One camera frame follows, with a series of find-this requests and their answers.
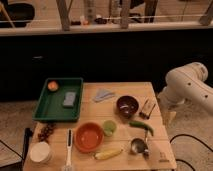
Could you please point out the wooden block with slot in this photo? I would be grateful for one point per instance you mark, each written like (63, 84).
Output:
(147, 109)

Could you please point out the green plastic tray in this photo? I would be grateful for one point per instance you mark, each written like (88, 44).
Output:
(50, 106)

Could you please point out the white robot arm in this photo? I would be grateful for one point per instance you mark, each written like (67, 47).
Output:
(185, 83)

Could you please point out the grey-blue towel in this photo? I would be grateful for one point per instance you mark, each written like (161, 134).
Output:
(103, 94)

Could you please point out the red-orange bowl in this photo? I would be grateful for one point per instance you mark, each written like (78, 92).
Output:
(88, 137)

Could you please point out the grey sponge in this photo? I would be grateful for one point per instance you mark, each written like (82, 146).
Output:
(69, 99)

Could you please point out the green cup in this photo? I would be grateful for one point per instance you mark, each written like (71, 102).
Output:
(109, 127)

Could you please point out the small metal cup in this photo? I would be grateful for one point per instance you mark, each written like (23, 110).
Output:
(138, 146)

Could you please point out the yellow corn cob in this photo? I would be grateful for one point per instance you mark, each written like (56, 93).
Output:
(106, 154)

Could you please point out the green chili pepper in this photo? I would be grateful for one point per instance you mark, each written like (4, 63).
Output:
(138, 124)

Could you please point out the metal fork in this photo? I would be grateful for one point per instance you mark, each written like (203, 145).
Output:
(146, 153)

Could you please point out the dark grape bunch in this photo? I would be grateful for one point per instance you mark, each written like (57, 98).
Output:
(46, 131)

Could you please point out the dark maroon bowl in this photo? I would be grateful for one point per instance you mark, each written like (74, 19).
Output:
(127, 106)

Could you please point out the white round container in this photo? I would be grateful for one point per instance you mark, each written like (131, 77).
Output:
(40, 152)

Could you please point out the orange fruit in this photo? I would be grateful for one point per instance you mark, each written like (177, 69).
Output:
(53, 86)

